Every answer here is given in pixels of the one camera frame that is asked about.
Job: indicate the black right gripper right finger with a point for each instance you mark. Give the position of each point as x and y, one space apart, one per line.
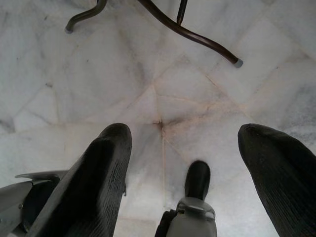
284 177

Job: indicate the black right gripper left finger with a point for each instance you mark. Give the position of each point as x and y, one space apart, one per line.
93 182

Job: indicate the black robot right foot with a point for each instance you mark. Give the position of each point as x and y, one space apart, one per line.
197 177

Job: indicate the brown curved metal furniture leg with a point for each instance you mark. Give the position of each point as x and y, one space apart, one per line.
79 16
195 35

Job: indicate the dark straight metal strut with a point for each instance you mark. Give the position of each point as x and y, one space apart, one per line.
181 12

